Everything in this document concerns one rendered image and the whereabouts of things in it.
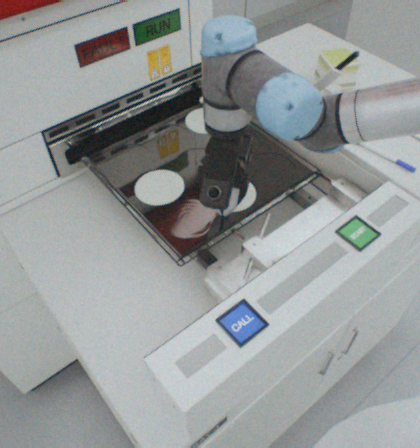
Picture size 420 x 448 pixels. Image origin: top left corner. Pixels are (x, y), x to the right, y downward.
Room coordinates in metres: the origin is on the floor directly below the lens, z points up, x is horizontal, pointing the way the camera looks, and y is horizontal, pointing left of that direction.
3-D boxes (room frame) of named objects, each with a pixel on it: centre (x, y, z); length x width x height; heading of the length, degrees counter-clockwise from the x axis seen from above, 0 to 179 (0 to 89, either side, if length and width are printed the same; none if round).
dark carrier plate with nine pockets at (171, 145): (0.71, 0.04, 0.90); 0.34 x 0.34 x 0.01; 39
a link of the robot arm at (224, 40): (0.57, -0.02, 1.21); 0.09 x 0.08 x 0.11; 36
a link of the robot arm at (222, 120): (0.57, -0.01, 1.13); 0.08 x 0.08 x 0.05
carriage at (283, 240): (0.51, -0.14, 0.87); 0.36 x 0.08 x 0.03; 129
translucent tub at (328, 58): (0.92, -0.27, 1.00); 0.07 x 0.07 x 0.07; 13
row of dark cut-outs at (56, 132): (0.86, 0.19, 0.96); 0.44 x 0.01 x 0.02; 129
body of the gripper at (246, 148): (0.58, -0.02, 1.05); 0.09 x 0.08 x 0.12; 164
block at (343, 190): (0.62, -0.27, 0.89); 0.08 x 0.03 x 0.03; 39
